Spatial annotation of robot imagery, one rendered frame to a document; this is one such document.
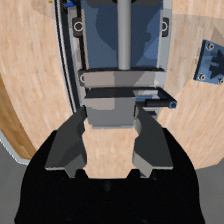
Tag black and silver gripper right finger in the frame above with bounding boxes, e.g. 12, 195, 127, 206
132, 103, 205, 224

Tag grey flat bar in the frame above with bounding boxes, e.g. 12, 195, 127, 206
135, 102, 155, 111
90, 87, 158, 95

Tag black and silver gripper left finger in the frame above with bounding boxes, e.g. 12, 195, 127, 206
14, 105, 87, 224

